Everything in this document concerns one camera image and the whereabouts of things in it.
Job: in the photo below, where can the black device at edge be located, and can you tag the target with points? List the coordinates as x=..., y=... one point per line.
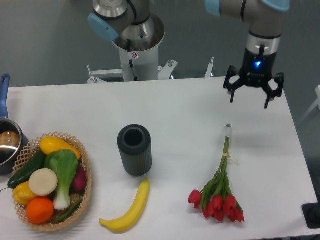
x=311, y=212

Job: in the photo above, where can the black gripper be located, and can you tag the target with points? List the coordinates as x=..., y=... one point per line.
x=256, y=71

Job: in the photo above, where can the green bok choy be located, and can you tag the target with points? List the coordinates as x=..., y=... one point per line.
x=64, y=164

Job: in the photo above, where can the green bean pod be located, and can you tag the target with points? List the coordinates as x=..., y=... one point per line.
x=69, y=212

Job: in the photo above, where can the orange fruit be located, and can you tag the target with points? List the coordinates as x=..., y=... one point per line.
x=40, y=210

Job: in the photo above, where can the purple red onion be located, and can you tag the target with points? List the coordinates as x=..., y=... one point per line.
x=80, y=180

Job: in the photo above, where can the dark grey ribbed vase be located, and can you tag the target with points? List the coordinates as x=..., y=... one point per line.
x=135, y=148

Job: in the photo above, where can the yellow squash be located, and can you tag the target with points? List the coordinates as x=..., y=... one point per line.
x=51, y=144

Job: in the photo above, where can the cream round bun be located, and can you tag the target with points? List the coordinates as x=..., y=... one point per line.
x=43, y=182

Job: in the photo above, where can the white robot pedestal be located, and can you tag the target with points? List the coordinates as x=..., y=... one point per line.
x=135, y=66

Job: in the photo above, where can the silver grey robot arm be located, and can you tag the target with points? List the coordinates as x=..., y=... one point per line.
x=137, y=34

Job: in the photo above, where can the woven wicker basket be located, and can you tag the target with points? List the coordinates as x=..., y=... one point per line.
x=27, y=153

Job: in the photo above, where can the blue handled saucepan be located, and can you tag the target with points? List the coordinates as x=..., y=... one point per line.
x=12, y=138

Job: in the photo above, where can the yellow bell pepper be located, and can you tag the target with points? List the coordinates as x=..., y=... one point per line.
x=22, y=194

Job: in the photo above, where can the white frame at right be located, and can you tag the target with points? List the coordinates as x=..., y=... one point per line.
x=314, y=108

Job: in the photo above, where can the yellow banana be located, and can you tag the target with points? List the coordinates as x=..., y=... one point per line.
x=133, y=215

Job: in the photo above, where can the dark green cucumber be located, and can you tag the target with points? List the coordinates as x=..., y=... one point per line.
x=37, y=162

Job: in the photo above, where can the red tulip bouquet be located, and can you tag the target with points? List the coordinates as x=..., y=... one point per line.
x=216, y=199

